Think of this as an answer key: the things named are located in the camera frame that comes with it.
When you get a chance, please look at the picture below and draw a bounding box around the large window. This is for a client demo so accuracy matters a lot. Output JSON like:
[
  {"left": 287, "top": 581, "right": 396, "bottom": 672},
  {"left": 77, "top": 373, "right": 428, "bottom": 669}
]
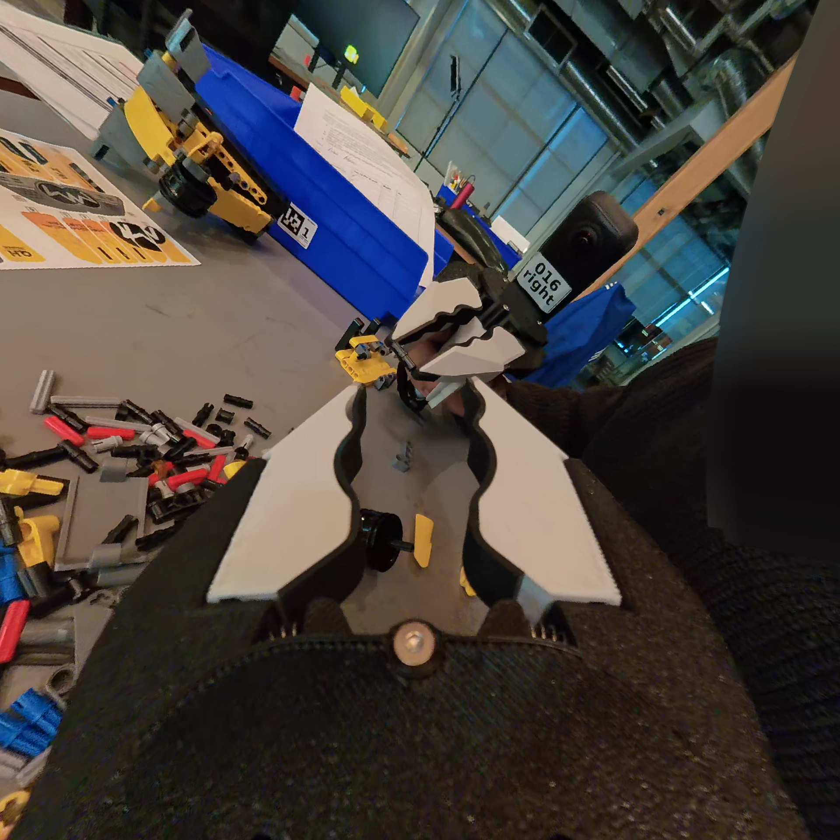
[{"left": 394, "top": 0, "right": 729, "bottom": 342}]

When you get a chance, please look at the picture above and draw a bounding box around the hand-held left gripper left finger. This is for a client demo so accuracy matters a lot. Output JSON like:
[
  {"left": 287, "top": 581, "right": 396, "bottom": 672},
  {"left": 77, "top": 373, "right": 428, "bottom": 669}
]
[{"left": 206, "top": 384, "right": 368, "bottom": 605}]

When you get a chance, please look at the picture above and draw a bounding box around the yellow building piece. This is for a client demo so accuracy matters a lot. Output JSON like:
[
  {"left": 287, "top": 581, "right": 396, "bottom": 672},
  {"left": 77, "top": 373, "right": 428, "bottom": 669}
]
[{"left": 340, "top": 85, "right": 388, "bottom": 129}]

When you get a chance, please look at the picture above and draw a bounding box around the black ring piece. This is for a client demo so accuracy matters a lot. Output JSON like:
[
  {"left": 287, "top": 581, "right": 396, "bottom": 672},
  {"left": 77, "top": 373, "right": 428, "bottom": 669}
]
[{"left": 386, "top": 338, "right": 434, "bottom": 416}]

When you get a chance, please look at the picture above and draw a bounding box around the cup of pens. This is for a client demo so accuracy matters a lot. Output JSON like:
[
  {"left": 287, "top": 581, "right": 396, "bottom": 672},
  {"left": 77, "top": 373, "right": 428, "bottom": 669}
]
[{"left": 443, "top": 161, "right": 488, "bottom": 212}]

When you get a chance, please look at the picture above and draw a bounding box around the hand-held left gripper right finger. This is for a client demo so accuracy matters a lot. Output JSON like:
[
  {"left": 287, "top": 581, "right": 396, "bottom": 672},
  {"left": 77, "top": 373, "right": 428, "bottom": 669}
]
[{"left": 461, "top": 379, "right": 622, "bottom": 626}]

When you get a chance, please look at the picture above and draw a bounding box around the small yellow block assembly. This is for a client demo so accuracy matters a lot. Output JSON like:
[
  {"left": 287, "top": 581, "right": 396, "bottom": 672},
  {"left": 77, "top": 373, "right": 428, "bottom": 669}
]
[{"left": 335, "top": 317, "right": 398, "bottom": 391}]

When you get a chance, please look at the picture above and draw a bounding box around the pile of plastic building pieces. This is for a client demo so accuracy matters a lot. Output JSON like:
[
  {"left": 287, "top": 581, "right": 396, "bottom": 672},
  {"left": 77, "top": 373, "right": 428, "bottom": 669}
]
[{"left": 0, "top": 369, "right": 273, "bottom": 815}]

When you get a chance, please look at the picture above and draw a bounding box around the printed white paper sheet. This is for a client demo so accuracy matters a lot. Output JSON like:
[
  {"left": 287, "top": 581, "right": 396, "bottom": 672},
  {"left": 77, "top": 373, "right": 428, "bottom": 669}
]
[{"left": 294, "top": 84, "right": 437, "bottom": 290}]

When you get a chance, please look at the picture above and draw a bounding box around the partly built yellow toy model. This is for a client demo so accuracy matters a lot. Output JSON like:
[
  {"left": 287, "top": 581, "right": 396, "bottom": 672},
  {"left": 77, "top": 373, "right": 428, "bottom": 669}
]
[{"left": 91, "top": 10, "right": 273, "bottom": 240}]

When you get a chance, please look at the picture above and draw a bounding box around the person's right forearm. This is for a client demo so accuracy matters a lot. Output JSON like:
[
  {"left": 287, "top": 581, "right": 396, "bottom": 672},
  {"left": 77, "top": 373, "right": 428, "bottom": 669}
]
[{"left": 505, "top": 338, "right": 716, "bottom": 460}]

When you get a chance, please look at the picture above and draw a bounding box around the yellow grey sticker sheet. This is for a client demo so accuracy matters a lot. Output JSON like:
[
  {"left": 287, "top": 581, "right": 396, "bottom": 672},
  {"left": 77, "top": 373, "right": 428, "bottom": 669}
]
[{"left": 0, "top": 128, "right": 201, "bottom": 270}]

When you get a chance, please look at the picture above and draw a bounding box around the wooden desk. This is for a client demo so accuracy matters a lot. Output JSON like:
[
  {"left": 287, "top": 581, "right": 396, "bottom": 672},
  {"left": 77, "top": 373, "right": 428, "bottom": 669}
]
[{"left": 630, "top": 52, "right": 798, "bottom": 231}]

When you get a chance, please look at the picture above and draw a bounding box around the black monitor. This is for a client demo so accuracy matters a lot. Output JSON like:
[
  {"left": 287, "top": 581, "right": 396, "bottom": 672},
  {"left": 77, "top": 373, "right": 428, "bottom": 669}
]
[{"left": 289, "top": 0, "right": 421, "bottom": 99}]

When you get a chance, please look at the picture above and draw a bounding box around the black toy wheel hub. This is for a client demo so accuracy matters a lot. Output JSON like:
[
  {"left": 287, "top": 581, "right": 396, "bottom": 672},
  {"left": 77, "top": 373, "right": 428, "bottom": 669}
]
[{"left": 357, "top": 508, "right": 416, "bottom": 572}]

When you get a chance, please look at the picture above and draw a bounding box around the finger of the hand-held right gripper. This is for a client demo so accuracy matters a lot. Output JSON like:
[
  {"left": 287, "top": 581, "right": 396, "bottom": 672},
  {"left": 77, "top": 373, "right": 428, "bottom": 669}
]
[
  {"left": 392, "top": 277, "right": 485, "bottom": 345},
  {"left": 413, "top": 327, "right": 527, "bottom": 404}
]

